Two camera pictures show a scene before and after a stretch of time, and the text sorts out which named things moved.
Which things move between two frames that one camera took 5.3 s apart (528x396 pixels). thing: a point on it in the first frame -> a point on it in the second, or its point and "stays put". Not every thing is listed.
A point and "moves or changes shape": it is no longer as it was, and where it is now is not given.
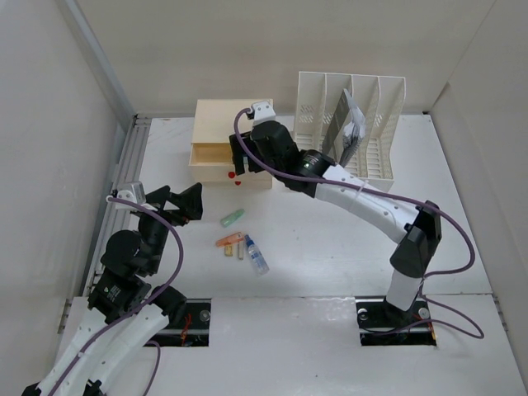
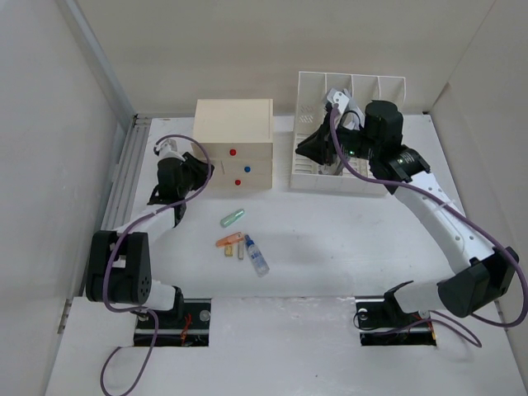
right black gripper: (238, 162) -> (318, 148)
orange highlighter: (228, 239) stays put
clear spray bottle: (257, 258) stays put
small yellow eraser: (228, 251) stays put
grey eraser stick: (241, 249) stays put
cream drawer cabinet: (210, 157) moves or changes shape
